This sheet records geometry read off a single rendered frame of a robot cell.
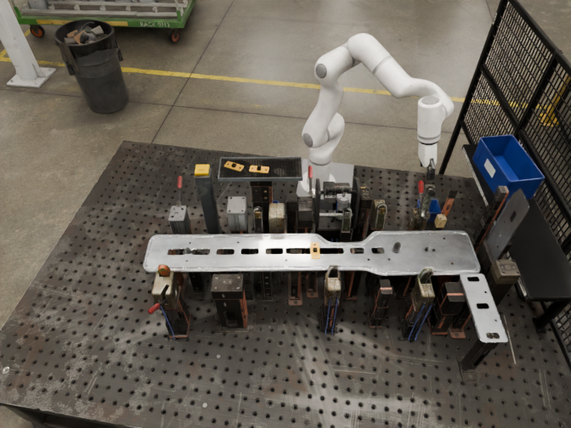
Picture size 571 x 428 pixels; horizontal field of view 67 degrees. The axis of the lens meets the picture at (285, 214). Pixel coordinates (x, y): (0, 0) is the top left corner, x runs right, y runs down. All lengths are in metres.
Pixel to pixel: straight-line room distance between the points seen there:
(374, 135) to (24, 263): 2.95
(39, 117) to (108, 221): 2.44
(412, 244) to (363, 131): 2.29
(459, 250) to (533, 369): 0.57
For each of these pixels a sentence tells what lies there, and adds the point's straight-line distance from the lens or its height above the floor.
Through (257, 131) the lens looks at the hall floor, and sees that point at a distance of 4.02.
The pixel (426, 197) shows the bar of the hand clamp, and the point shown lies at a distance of 1.89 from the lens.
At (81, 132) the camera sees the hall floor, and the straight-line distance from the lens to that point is 4.43.
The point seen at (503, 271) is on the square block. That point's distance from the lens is 1.88.
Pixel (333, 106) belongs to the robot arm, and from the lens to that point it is 1.97.
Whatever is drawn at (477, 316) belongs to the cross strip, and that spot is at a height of 1.00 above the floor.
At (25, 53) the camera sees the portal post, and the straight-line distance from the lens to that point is 5.28.
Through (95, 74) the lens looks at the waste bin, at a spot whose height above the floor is 0.43.
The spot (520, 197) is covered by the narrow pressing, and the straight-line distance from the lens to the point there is 1.79.
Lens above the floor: 2.46
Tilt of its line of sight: 49 degrees down
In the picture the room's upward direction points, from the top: straight up
